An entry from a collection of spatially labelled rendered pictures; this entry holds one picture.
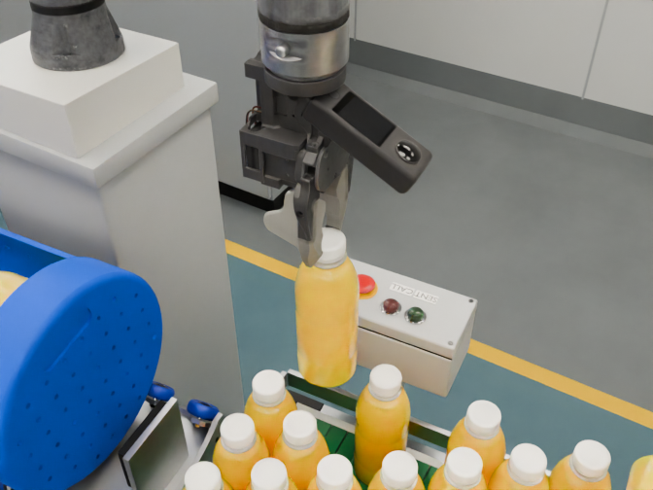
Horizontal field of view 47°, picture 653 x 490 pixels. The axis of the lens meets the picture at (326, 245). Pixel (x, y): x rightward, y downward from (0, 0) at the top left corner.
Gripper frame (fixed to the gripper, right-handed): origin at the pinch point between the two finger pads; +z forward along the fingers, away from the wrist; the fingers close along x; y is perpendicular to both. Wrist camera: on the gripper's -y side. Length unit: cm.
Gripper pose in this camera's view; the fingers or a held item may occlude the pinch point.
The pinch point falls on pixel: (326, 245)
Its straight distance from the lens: 76.6
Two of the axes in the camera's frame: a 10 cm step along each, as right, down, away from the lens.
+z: 0.0, 7.5, 6.6
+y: -9.0, -2.9, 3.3
